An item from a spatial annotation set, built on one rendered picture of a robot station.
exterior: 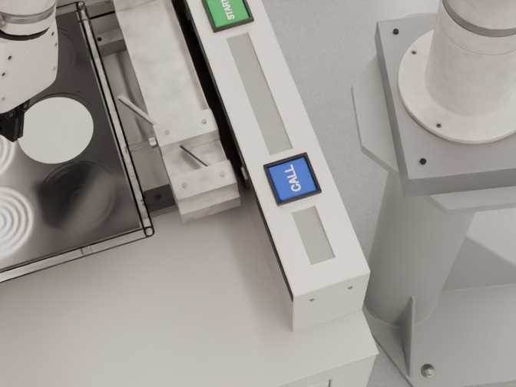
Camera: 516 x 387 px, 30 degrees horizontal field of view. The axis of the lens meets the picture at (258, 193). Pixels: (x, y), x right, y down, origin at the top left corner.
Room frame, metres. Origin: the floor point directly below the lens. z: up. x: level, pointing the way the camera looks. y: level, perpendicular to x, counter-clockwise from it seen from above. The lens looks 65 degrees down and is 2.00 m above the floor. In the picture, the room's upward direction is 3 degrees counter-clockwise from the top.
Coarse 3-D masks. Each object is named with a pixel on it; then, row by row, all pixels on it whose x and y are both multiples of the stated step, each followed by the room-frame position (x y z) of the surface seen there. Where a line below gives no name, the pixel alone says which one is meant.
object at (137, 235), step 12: (144, 228) 0.47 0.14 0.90; (108, 240) 0.46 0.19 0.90; (120, 240) 0.46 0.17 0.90; (132, 240) 0.46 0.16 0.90; (72, 252) 0.45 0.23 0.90; (84, 252) 0.45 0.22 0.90; (96, 252) 0.45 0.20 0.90; (24, 264) 0.43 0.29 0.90; (36, 264) 0.43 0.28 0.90; (48, 264) 0.43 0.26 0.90; (60, 264) 0.43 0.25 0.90; (0, 276) 0.42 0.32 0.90; (12, 276) 0.42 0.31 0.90
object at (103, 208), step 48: (48, 96) 0.67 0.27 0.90; (96, 96) 0.67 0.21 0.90; (0, 144) 0.60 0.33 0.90; (96, 144) 0.60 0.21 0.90; (0, 192) 0.54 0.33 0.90; (48, 192) 0.53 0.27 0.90; (96, 192) 0.53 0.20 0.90; (0, 240) 0.47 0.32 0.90; (48, 240) 0.46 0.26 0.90; (96, 240) 0.46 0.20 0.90
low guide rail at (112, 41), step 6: (114, 30) 0.81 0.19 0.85; (120, 30) 0.81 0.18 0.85; (96, 36) 0.80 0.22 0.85; (102, 36) 0.80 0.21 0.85; (108, 36) 0.80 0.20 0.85; (114, 36) 0.80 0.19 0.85; (120, 36) 0.80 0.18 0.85; (102, 42) 0.79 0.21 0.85; (108, 42) 0.79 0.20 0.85; (114, 42) 0.79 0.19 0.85; (120, 42) 0.79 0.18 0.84; (102, 48) 0.78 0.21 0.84; (108, 48) 0.79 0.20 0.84; (114, 48) 0.79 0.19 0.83; (120, 48) 0.79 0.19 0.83; (126, 48) 0.79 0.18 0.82; (102, 54) 0.78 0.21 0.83; (108, 54) 0.78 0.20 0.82
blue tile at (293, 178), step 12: (276, 168) 0.51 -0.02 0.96; (288, 168) 0.51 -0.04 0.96; (300, 168) 0.51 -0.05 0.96; (276, 180) 0.50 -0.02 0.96; (288, 180) 0.50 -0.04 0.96; (300, 180) 0.50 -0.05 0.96; (312, 180) 0.49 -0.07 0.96; (276, 192) 0.48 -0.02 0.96; (288, 192) 0.48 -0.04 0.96; (300, 192) 0.48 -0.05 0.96
